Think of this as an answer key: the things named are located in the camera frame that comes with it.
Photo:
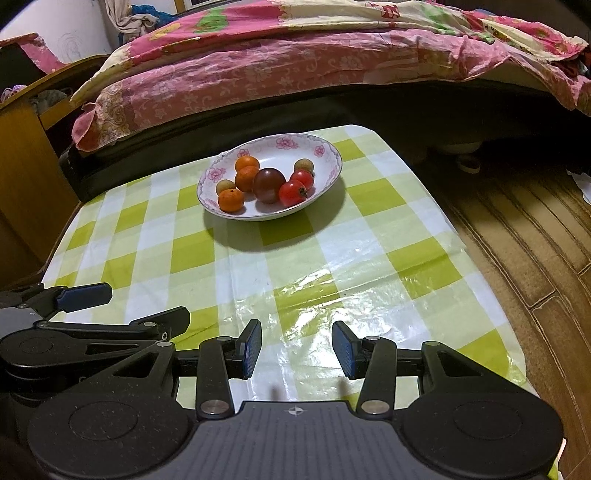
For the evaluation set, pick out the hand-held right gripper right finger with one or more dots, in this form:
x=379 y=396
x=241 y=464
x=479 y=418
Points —
x=344 y=350

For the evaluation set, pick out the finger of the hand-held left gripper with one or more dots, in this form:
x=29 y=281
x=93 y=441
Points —
x=166 y=321
x=85 y=295

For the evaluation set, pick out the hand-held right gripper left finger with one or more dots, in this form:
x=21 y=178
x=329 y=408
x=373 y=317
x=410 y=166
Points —
x=251 y=350

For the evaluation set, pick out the orange mandarin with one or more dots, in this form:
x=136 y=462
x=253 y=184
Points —
x=231 y=201
x=244 y=181
x=247 y=161

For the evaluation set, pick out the tan longan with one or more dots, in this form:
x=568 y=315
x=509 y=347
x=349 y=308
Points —
x=225 y=185
x=304 y=164

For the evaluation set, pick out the red cherry tomato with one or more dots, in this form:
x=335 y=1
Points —
x=291 y=194
x=304 y=177

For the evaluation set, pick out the white floral plate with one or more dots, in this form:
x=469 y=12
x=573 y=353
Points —
x=277 y=152

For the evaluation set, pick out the green checkered tablecloth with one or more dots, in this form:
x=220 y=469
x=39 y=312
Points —
x=323 y=258

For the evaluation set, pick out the wooden cabinet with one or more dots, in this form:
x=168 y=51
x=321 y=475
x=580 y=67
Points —
x=23 y=184

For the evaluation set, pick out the dark purple tomato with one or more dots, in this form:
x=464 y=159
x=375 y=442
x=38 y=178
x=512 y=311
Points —
x=269 y=185

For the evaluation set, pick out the black bed base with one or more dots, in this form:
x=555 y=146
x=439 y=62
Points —
x=184 y=134

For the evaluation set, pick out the grey cloth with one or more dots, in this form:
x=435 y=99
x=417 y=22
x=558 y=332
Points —
x=53 y=101

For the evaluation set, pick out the pink floral cloth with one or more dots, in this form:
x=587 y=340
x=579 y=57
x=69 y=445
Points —
x=32 y=50

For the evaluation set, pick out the white paper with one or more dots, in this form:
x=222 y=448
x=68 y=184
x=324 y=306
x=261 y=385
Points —
x=581 y=187

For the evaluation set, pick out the blue cloth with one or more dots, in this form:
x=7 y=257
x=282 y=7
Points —
x=154 y=14

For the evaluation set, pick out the pink floral blanket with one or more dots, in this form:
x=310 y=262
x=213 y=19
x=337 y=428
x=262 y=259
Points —
x=300 y=60

